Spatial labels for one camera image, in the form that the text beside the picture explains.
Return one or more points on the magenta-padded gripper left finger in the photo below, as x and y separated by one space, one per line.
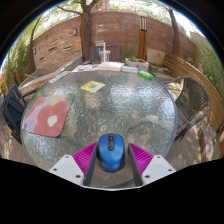
66 168

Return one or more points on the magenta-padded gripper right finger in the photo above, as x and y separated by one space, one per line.
158 167

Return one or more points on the blue computer mouse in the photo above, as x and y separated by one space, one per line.
111 155

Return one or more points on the floral mouse pad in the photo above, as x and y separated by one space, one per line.
48 115

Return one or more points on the stone paver block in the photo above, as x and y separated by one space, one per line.
206 143

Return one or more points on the brown wicker patio chair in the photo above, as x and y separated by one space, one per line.
193 100

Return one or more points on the black slatted chair with bag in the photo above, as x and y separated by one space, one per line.
11 111

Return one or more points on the yellow square card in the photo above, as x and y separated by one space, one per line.
92 86

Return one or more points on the black and white patterned sheet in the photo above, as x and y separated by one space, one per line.
59 76

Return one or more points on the green marker pen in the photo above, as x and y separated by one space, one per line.
145 74

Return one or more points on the stone raised planter bed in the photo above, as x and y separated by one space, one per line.
46 75

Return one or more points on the colourful open magazine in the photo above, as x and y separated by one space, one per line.
85 68

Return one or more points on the small pink booklet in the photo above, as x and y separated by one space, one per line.
130 69

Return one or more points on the white square planter box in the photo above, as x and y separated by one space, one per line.
137 64

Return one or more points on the square stone slab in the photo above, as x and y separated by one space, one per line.
156 56

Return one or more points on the white book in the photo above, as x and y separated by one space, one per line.
110 66

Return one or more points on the clear plastic cup with straw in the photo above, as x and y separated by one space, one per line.
104 56

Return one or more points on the dark wooden slatted chair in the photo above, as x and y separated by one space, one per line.
115 53

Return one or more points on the slender tree trunk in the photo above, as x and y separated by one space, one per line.
175 33

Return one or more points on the forked tree trunk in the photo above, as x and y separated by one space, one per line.
86 33

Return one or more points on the black wall lamp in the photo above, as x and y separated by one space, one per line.
34 50
75 31

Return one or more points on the grey wall utility box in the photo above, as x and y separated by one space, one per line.
99 43

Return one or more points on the wooden garden lamp post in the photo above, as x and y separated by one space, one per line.
142 38

